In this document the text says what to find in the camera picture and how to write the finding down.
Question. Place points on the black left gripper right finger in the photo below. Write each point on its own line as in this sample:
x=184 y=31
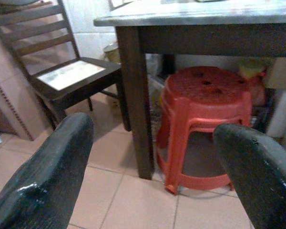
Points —
x=259 y=171

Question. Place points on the round tin with lid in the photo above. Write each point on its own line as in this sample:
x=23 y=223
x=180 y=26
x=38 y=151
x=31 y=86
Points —
x=111 y=53

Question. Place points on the cardboard box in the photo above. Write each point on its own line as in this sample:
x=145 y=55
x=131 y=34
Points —
x=282 y=74

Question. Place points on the red plastic bag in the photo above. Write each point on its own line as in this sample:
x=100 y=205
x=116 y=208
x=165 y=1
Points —
x=258 y=90

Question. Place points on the white plastic container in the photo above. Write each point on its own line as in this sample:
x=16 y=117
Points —
x=281 y=117

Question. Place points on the flat cardboard sheet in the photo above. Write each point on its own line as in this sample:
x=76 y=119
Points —
x=9 y=95

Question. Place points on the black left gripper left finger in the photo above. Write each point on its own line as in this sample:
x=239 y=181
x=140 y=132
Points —
x=45 y=176

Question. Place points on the dark wooden slatted chair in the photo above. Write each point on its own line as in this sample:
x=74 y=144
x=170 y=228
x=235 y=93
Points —
x=69 y=74

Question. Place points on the dark wooden dining table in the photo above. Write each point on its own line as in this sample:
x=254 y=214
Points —
x=133 y=95

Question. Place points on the red plastic stool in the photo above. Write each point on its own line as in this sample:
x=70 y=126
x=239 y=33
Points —
x=200 y=100

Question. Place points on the yellow green cloth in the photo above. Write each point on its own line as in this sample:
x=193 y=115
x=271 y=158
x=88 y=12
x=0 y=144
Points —
x=250 y=68

